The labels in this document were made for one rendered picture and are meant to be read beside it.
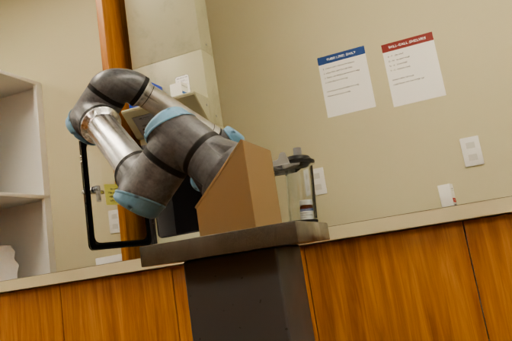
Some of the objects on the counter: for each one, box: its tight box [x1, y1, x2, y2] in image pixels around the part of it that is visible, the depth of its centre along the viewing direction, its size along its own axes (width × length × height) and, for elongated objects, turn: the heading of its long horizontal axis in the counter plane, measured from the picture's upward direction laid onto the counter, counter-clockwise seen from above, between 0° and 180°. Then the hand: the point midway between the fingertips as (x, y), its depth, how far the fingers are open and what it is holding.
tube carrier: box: [285, 158, 318, 221], centre depth 179 cm, size 11×11×21 cm
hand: (298, 168), depth 180 cm, fingers closed on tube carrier, 10 cm apart
